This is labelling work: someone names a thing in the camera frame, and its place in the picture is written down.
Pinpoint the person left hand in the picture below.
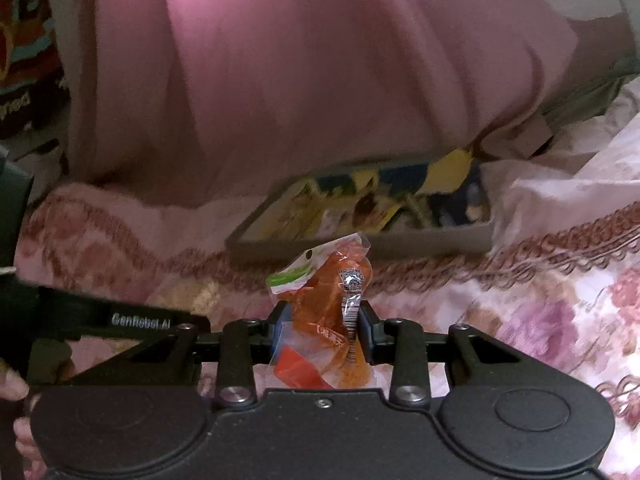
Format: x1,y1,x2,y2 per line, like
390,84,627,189
0,368,44,466

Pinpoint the pink pillow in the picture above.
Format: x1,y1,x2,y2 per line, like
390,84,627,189
64,0,577,206

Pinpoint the floral pink bedsheet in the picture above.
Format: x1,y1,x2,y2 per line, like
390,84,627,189
15,80,639,479

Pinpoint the dark printed bag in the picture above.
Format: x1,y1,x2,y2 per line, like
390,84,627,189
0,0,70,139

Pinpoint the orange clear snack bag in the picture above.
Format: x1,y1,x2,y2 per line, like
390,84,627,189
267,233,372,390

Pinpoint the grey cardboard tray box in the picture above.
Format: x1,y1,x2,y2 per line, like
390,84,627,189
226,150,494,263

